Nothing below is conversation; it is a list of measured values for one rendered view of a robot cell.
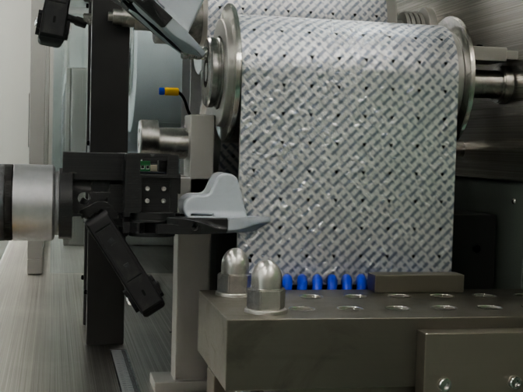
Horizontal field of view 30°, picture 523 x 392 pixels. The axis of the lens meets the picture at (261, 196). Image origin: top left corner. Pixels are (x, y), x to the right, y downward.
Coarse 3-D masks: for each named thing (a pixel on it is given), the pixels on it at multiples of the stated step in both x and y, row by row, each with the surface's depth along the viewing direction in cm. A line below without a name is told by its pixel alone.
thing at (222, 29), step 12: (216, 24) 106; (228, 24) 102; (216, 36) 106; (228, 36) 100; (228, 48) 100; (456, 48) 105; (228, 60) 99; (228, 72) 99; (228, 84) 100; (228, 96) 100; (216, 108) 106; (228, 108) 101; (216, 120) 105
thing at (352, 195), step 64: (256, 128) 100; (320, 128) 101; (384, 128) 103; (448, 128) 104; (256, 192) 100; (320, 192) 102; (384, 192) 103; (448, 192) 104; (256, 256) 100; (320, 256) 102; (384, 256) 103; (448, 256) 105
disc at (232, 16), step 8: (224, 8) 106; (232, 8) 102; (224, 16) 105; (232, 16) 101; (232, 24) 101; (232, 32) 101; (240, 40) 98; (240, 48) 98; (240, 56) 98; (240, 64) 98; (240, 72) 98; (240, 80) 98; (232, 96) 100; (232, 104) 100; (232, 112) 100; (232, 120) 100; (216, 128) 109; (224, 128) 104; (232, 128) 101; (224, 136) 104
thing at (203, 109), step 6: (204, 108) 120; (210, 108) 113; (210, 114) 113; (216, 132) 111; (216, 138) 111; (216, 144) 111; (216, 150) 111; (216, 156) 112; (216, 162) 112; (216, 168) 112
